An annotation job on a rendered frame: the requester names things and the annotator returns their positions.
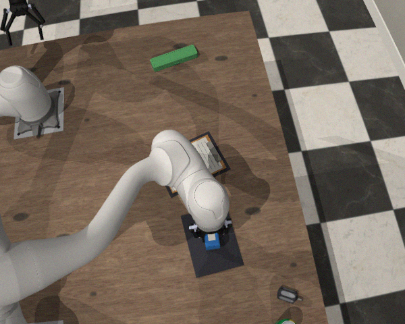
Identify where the green drink can with yellow stripe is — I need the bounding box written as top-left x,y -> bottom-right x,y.
275,319 -> 296,324

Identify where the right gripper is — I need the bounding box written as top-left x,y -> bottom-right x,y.
189,218 -> 232,242

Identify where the dark grey flat mat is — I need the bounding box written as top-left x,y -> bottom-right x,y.
181,214 -> 244,278

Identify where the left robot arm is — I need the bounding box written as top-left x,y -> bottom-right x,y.
0,65 -> 59,137

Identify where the clipboard with paper form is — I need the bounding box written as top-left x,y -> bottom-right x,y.
165,132 -> 230,198

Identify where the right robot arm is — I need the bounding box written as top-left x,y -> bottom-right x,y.
0,130 -> 230,324

